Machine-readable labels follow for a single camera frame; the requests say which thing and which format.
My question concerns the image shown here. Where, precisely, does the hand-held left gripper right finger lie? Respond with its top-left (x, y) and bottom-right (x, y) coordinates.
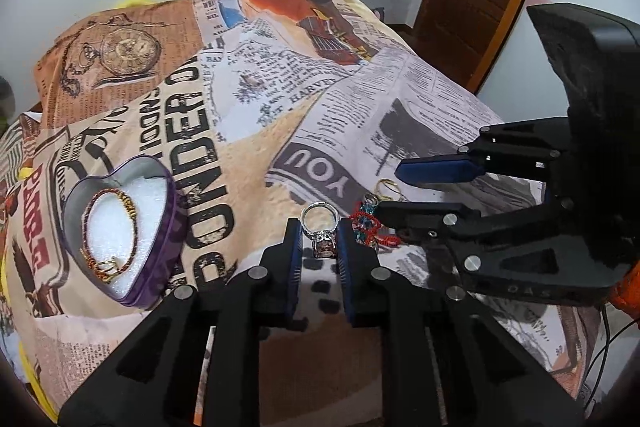
top-left (336, 219), bottom-right (586, 427)

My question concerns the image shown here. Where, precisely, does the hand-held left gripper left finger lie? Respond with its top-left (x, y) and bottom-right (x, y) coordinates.
top-left (57, 218), bottom-right (304, 427)

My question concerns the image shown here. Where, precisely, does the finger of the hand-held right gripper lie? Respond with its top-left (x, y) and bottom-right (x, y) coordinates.
top-left (375, 197), bottom-right (619, 306)
top-left (395, 117), bottom-right (572, 184)

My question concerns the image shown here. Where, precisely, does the silver ring with stone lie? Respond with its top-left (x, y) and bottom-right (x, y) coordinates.
top-left (300, 202), bottom-right (341, 259)

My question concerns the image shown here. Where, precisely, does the red beaded bracelet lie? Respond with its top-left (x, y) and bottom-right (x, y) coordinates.
top-left (348, 201), bottom-right (402, 253)

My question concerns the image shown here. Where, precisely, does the purple heart-shaped tin box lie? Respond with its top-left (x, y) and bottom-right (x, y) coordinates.
top-left (62, 156), bottom-right (189, 311)

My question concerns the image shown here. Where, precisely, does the newspaper printed blanket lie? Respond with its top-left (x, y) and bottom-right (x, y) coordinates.
top-left (0, 0), bottom-right (608, 427)

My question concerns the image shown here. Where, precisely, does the gold ring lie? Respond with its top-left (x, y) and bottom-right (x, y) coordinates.
top-left (374, 178), bottom-right (402, 202)

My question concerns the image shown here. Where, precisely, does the black cable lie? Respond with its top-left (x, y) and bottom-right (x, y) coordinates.
top-left (581, 304), bottom-right (640, 410)

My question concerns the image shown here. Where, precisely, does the gold chain bracelet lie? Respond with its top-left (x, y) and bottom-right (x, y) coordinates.
top-left (81, 189), bottom-right (139, 284)

